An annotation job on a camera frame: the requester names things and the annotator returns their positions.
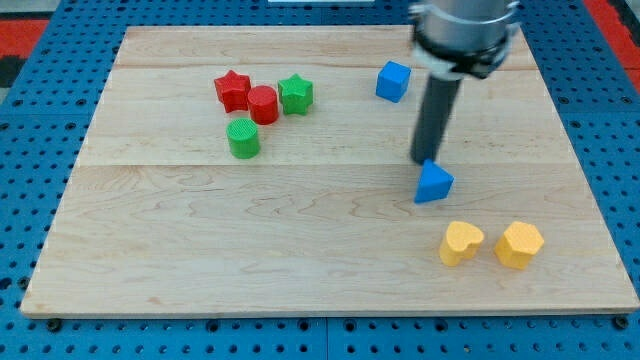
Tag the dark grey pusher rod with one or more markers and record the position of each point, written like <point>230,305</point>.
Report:
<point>437,104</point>

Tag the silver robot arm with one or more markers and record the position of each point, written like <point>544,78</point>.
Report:
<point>455,39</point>

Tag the blue cube block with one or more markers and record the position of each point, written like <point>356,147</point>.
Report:
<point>392,81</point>

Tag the blue triangle block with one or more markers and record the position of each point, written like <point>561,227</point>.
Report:
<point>434,183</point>

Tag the green star block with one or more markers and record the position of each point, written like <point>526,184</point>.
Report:
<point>295,94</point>

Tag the yellow heart block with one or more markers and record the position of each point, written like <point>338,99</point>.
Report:
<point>461,241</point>

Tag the yellow pentagon block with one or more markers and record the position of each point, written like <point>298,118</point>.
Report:
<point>517,246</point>

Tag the red cylinder block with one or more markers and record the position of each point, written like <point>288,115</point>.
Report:
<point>263,105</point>

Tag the green cylinder block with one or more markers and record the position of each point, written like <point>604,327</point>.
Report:
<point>243,138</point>

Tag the red star block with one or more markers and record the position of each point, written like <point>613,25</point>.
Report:
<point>232,91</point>

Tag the light wooden board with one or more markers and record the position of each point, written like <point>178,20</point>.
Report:
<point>159,220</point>

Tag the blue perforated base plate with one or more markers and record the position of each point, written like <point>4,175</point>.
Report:
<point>48,109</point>

